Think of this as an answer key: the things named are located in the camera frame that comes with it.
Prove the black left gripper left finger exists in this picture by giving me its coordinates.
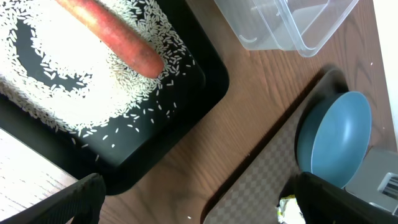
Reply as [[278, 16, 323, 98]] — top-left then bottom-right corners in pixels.
[[1, 173, 106, 224]]

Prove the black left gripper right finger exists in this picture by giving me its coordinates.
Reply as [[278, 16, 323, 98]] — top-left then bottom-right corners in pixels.
[[294, 172, 397, 224]]

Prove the dark blue plate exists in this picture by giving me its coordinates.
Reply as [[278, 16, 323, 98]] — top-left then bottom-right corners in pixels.
[[296, 91, 372, 189]]

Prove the pile of white rice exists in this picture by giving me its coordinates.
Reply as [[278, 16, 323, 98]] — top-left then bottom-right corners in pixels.
[[1, 0, 188, 136]]

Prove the orange carrot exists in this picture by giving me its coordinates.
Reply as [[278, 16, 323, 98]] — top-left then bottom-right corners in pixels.
[[57, 0, 164, 78]]

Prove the grey dishwasher rack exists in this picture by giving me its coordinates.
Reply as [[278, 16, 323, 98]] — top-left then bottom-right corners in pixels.
[[345, 149, 397, 216]]

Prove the black waste tray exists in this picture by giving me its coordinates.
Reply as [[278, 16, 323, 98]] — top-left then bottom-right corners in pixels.
[[1, 0, 229, 195]]

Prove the crumpled white paper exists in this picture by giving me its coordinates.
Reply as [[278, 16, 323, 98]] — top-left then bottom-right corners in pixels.
[[277, 195, 306, 224]]

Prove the brown serving tray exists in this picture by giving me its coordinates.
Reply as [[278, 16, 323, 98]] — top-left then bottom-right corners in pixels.
[[201, 67, 348, 223]]

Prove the clear plastic bin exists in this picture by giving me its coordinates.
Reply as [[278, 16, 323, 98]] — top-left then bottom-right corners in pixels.
[[215, 0, 358, 57]]

